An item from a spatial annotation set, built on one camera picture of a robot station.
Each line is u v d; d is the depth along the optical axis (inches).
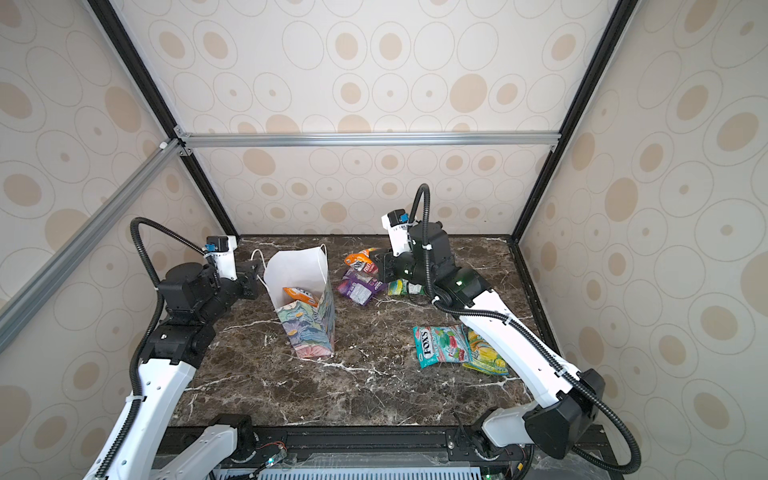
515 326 17.4
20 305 20.3
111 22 27.0
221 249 22.5
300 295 34.5
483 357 33.6
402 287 40.4
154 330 19.8
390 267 23.7
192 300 19.6
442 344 34.4
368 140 35.2
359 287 39.4
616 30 27.6
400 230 23.4
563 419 14.7
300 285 37.0
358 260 27.6
